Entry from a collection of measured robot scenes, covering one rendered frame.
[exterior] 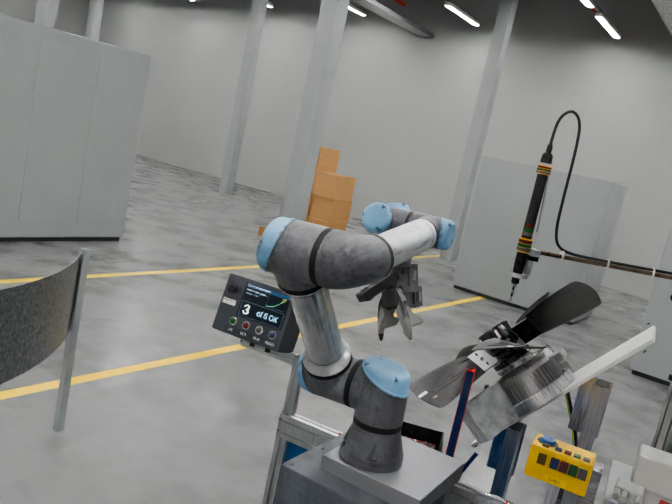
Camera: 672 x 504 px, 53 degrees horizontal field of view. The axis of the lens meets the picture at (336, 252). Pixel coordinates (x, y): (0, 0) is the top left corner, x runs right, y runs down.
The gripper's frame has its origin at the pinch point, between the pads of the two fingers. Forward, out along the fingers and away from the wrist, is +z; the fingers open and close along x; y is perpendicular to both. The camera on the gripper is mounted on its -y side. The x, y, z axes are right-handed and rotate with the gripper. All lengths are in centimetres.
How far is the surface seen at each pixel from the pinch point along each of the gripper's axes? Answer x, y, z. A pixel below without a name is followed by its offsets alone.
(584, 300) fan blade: 16, 83, -12
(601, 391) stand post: 15, 87, 17
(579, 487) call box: -13, 47, 39
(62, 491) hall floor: 182, -64, 62
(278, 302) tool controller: 50, -12, -13
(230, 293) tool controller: 63, -24, -17
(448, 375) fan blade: 41, 45, 12
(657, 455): 10, 104, 38
